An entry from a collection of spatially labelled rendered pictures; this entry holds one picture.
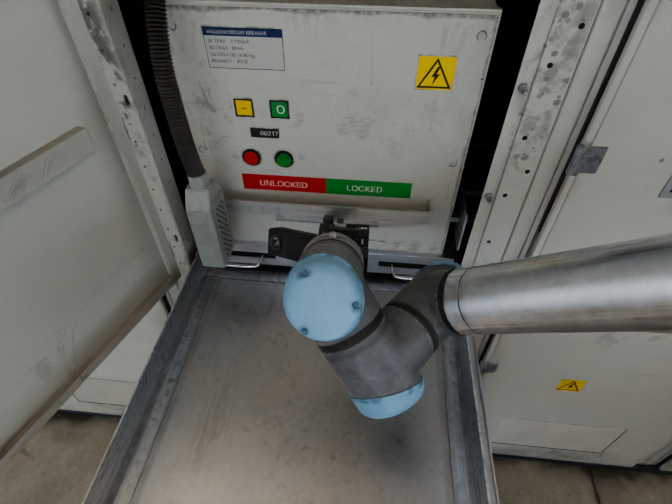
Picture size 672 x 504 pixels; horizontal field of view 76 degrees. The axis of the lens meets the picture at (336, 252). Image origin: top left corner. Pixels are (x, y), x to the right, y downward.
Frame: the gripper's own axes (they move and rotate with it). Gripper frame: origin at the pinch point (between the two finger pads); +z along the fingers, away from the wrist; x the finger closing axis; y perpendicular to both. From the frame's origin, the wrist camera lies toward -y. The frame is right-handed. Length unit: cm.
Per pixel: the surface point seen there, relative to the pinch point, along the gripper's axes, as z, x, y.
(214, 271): 11.0, -13.5, -26.7
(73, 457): 40, -95, -89
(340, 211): -0.7, 4.1, 1.7
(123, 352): 26, -44, -59
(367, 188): 1.3, 8.4, 6.5
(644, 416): 28, -52, 86
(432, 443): -18.5, -30.5, 20.0
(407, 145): -3.5, 16.7, 12.7
